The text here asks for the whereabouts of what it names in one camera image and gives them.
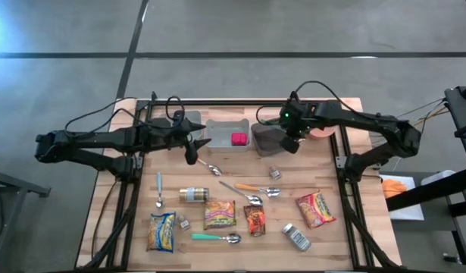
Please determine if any smoky dark plastic bin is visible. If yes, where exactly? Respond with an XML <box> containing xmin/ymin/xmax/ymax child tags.
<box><xmin>249</xmin><ymin>121</ymin><xmax>294</xmax><ymax>158</ymax></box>

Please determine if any red-handled metal spoon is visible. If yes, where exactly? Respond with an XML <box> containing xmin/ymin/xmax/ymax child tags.
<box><xmin>196</xmin><ymin>157</ymin><xmax>224</xmax><ymax>177</ymax></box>

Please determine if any brown snack pouch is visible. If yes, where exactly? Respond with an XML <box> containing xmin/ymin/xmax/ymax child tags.
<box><xmin>242</xmin><ymin>204</ymin><xmax>267</xmax><ymax>237</ymax></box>

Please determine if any orange cloth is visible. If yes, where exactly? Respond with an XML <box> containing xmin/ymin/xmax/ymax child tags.
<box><xmin>381</xmin><ymin>178</ymin><xmax>408</xmax><ymax>199</ymax></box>

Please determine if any gold-lidded spice jar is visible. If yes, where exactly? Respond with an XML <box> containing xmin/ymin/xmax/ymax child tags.
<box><xmin>179</xmin><ymin>187</ymin><xmax>211</xmax><ymax>203</ymax></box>

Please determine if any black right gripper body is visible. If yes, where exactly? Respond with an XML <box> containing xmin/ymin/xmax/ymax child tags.
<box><xmin>278</xmin><ymin>100</ymin><xmax>314</xmax><ymax>138</ymax></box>

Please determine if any black cable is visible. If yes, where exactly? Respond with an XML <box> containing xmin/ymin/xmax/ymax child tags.
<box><xmin>64</xmin><ymin>96</ymin><xmax>158</xmax><ymax>133</ymax></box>
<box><xmin>291</xmin><ymin>80</ymin><xmax>383</xmax><ymax>118</ymax></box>

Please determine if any grey-lidded white-label spice jar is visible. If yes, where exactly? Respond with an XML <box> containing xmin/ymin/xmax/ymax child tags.
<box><xmin>281</xmin><ymin>222</ymin><xmax>312</xmax><ymax>253</ymax></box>

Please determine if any lime chili shrimp ramen pack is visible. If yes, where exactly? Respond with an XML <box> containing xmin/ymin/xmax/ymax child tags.
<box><xmin>203</xmin><ymin>199</ymin><xmax>237</xmax><ymax>231</ymax></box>

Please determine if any red orange ramen pack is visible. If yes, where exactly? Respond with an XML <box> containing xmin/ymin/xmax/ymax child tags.
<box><xmin>295</xmin><ymin>190</ymin><xmax>337</xmax><ymax>230</ymax></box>

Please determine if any white sheet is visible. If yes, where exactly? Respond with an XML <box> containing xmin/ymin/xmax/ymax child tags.
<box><xmin>379</xmin><ymin>174</ymin><xmax>426</xmax><ymax>221</ymax></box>

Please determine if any teal-handled metal spoon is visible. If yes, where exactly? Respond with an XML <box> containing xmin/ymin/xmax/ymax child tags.
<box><xmin>190</xmin><ymin>232</ymin><xmax>242</xmax><ymax>245</ymax></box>

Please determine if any black metal stand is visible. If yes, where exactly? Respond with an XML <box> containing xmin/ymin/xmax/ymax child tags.
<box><xmin>386</xmin><ymin>83</ymin><xmax>466</xmax><ymax>266</ymax></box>

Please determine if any grey metal stand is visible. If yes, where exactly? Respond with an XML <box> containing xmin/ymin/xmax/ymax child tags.
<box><xmin>0</xmin><ymin>165</ymin><xmax>52</xmax><ymax>266</ymax></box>

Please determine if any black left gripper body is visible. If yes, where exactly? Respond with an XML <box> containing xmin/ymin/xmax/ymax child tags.
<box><xmin>152</xmin><ymin>118</ymin><xmax>188</xmax><ymax>149</ymax></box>

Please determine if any thin yellow cable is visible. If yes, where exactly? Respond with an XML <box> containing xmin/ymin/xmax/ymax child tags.
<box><xmin>410</xmin><ymin>108</ymin><xmax>450</xmax><ymax>127</ymax></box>

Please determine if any white plastic container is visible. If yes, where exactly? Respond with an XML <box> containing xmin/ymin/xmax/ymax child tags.
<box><xmin>421</xmin><ymin>169</ymin><xmax>456</xmax><ymax>187</ymax></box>

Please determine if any blue yellow ramen pack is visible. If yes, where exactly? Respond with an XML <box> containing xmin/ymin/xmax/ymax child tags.
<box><xmin>146</xmin><ymin>211</ymin><xmax>177</xmax><ymax>254</ymax></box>

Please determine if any yellow-handled metal spoon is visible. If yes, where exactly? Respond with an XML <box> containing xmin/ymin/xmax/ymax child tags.
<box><xmin>233</xmin><ymin>183</ymin><xmax>282</xmax><ymax>199</ymax></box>

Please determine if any light grey plastic bin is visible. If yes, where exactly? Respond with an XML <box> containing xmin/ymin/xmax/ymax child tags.
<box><xmin>205</xmin><ymin>118</ymin><xmax>252</xmax><ymax>154</ymax></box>
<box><xmin>156</xmin><ymin>109</ymin><xmax>204</xmax><ymax>147</ymax></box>

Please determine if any pink cube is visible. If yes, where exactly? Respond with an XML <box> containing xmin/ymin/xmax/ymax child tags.
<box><xmin>230</xmin><ymin>132</ymin><xmax>249</xmax><ymax>147</ymax></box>

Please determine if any light-blue-handled metal spoon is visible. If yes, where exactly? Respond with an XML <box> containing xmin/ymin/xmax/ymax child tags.
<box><xmin>155</xmin><ymin>171</ymin><xmax>165</xmax><ymax>209</ymax></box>

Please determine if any all-metal spoon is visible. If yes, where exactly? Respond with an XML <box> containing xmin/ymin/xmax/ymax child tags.
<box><xmin>218</xmin><ymin>180</ymin><xmax>264</xmax><ymax>207</ymax></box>

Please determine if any black aluminium table frame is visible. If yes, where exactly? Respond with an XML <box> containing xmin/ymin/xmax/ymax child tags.
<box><xmin>80</xmin><ymin>90</ymin><xmax>399</xmax><ymax>272</ymax></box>

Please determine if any thin grey cable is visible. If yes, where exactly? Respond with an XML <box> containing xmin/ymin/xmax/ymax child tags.
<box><xmin>397</xmin><ymin>98</ymin><xmax>446</xmax><ymax>118</ymax></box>

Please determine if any peach bowl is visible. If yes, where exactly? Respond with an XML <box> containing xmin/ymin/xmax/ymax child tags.
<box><xmin>308</xmin><ymin>127</ymin><xmax>336</xmax><ymax>140</ymax></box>

